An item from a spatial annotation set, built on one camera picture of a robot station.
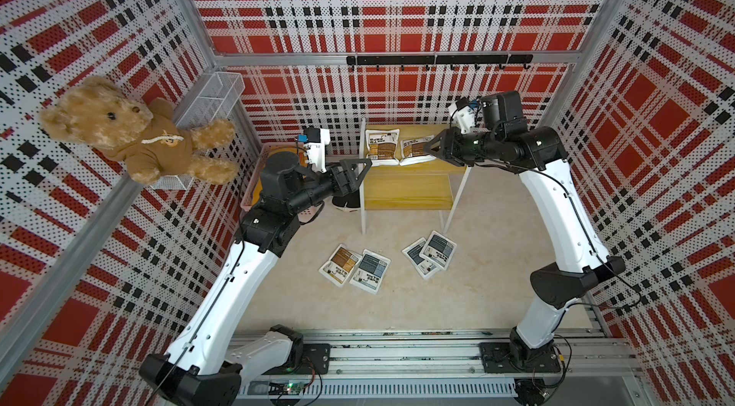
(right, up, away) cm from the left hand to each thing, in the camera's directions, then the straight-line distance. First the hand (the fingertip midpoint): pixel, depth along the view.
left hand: (367, 164), depth 63 cm
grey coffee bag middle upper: (+22, -26, +29) cm, 45 cm away
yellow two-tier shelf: (+19, -5, +30) cm, 35 cm away
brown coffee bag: (+3, +6, +12) cm, 14 cm away
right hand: (+15, +4, +3) cm, 16 cm away
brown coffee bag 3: (-10, -30, +25) cm, 41 cm away
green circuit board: (-21, -55, +6) cm, 59 cm away
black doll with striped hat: (-9, -11, +33) cm, 36 cm away
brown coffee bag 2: (+11, +4, +10) cm, 16 cm away
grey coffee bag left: (-1, -32, +25) cm, 41 cm away
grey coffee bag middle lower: (+17, -31, +27) cm, 44 cm away
